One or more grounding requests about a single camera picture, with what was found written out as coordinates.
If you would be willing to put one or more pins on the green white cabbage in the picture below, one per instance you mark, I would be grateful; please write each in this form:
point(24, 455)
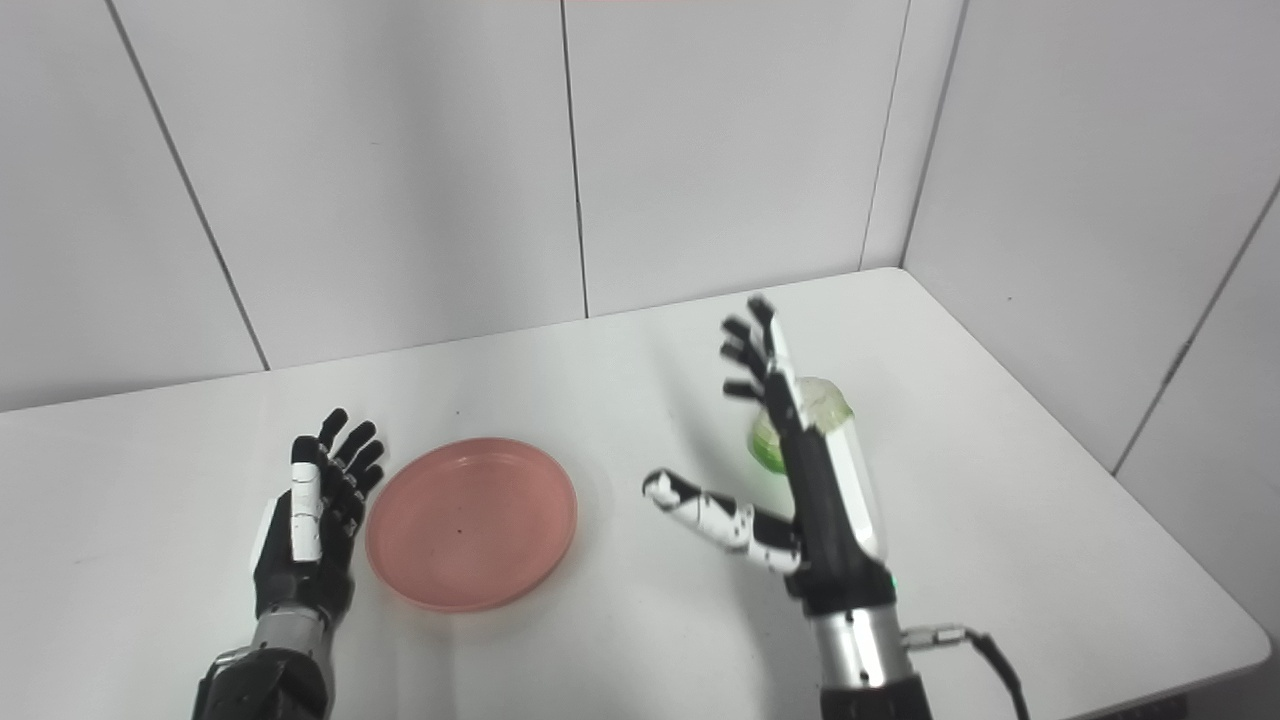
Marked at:
point(825, 405)

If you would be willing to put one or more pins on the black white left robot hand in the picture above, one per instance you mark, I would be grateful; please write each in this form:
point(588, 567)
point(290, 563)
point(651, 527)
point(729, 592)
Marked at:
point(335, 560)

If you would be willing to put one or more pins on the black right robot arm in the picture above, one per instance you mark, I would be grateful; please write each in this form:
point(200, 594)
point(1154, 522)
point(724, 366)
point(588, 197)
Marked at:
point(860, 660)

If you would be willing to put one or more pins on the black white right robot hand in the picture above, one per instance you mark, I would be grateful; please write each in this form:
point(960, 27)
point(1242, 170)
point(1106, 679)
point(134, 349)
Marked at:
point(825, 520)

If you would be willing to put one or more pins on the pink round plate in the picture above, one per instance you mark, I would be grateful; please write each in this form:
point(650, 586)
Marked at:
point(470, 525)

